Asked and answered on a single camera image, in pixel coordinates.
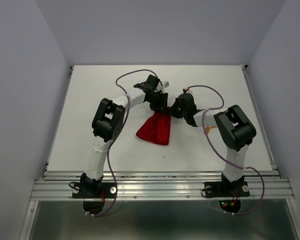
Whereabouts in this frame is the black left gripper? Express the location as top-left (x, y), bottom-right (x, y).
top-left (147, 91), bottom-right (169, 115)

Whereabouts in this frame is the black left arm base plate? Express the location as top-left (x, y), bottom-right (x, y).
top-left (68, 182), bottom-right (117, 199)

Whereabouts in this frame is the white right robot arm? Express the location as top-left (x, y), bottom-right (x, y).
top-left (169, 93), bottom-right (257, 195)

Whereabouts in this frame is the aluminium rail frame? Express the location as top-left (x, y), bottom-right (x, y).
top-left (21, 65), bottom-right (300, 240)

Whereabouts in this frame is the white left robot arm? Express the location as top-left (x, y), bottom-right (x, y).
top-left (80, 74), bottom-right (169, 197)

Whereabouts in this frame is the orange plastic fork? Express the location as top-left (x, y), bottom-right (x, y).
top-left (205, 126), bottom-right (217, 134)

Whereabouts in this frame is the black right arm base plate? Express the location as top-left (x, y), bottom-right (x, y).
top-left (201, 181), bottom-right (250, 199)

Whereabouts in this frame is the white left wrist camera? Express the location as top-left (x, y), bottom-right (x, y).
top-left (160, 81), bottom-right (170, 89)

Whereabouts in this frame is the red cloth napkin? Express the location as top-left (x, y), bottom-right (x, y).
top-left (136, 111), bottom-right (171, 146)

